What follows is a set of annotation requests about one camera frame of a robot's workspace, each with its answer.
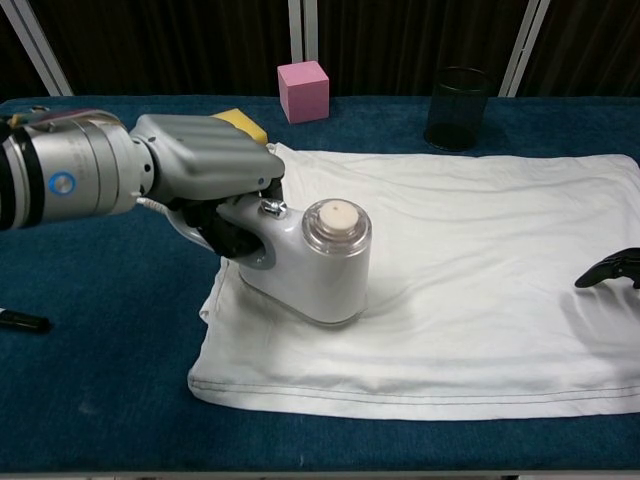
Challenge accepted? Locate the yellow sponge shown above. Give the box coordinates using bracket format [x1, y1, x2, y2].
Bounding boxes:
[209, 108, 270, 147]

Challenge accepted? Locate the blue carpeted table surface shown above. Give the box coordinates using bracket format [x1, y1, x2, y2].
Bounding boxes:
[0, 94, 640, 474]

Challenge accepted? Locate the pink foam cube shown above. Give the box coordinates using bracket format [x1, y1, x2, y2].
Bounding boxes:
[277, 60, 330, 125]

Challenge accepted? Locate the aluminium frame post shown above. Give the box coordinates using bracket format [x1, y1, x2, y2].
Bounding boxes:
[498, 0, 544, 98]
[288, 0, 320, 65]
[0, 0, 75, 97]

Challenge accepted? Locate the black curtain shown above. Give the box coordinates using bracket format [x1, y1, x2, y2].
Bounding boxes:
[0, 0, 640, 101]

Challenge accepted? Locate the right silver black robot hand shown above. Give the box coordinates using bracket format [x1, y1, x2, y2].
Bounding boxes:
[574, 247, 640, 290]

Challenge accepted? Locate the white iron power cable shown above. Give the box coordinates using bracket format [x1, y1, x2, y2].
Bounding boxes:
[137, 197, 174, 215]

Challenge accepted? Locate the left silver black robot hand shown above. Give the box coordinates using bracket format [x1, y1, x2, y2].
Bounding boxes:
[128, 113, 287, 261]

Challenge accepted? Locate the black marker pen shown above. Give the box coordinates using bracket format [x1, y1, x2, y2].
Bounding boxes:
[0, 308, 53, 333]

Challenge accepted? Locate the white shirt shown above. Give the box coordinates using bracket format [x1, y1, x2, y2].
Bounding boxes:
[188, 142, 640, 420]

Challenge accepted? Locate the black mesh pen holder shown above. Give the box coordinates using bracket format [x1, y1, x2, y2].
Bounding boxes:
[423, 66, 490, 152]

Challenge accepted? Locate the white handheld steam iron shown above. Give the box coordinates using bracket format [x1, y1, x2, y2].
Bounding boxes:
[164, 197, 374, 329]

